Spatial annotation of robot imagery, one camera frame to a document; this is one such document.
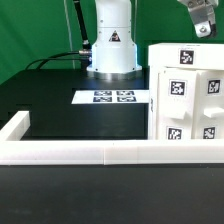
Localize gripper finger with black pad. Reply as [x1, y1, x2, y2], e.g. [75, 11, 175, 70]
[177, 0, 218, 39]

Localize small white cabinet top block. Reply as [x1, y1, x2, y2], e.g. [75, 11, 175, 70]
[148, 43, 224, 70]

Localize white cabinet door panel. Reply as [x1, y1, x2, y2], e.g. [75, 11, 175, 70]
[192, 70, 224, 140]
[156, 69, 197, 140]

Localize white cabinet body box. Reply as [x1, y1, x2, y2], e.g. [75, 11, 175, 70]
[147, 65, 224, 141]

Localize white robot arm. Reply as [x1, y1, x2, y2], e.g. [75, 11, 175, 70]
[87, 0, 219, 80]

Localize white base marker sheet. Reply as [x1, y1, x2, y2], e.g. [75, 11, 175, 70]
[72, 90, 150, 104]

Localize black corrugated cable hose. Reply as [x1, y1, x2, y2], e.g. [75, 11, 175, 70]
[72, 0, 92, 52]

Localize black table cables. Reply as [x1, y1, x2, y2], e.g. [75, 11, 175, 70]
[25, 49, 93, 71]

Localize white U-shaped obstacle frame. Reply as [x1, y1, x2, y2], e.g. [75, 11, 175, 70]
[0, 111, 224, 165]

